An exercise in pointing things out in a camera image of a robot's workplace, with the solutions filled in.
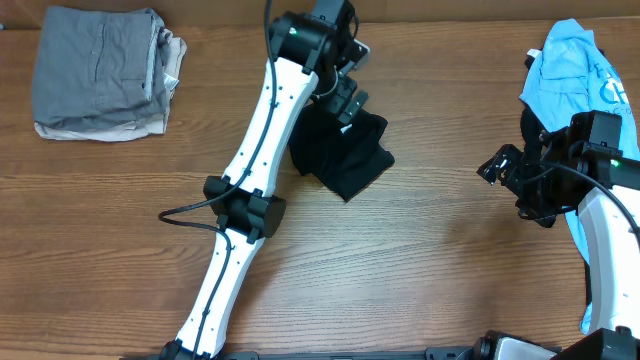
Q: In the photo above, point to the light blue t-shirt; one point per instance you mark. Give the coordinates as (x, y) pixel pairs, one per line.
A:
(570, 75)

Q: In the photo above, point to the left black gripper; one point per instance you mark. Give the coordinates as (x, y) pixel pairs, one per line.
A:
(335, 103)

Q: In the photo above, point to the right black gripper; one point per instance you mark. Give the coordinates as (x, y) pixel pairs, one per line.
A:
(520, 167)

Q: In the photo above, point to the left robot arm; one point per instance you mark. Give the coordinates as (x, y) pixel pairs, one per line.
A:
(309, 58)

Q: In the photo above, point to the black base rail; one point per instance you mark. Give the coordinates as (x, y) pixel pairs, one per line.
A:
(340, 355)

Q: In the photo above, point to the folded beige garment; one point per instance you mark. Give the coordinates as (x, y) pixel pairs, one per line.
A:
(171, 51)

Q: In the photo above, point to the black garment under blue shirt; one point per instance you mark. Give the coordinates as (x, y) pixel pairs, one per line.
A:
(531, 130)

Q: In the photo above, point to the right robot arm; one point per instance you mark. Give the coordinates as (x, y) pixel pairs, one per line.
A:
(581, 168)

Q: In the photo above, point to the black t-shirt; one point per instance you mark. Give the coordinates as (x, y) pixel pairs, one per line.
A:
(344, 158)

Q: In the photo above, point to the folded grey trousers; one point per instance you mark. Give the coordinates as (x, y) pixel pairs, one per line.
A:
(97, 70)

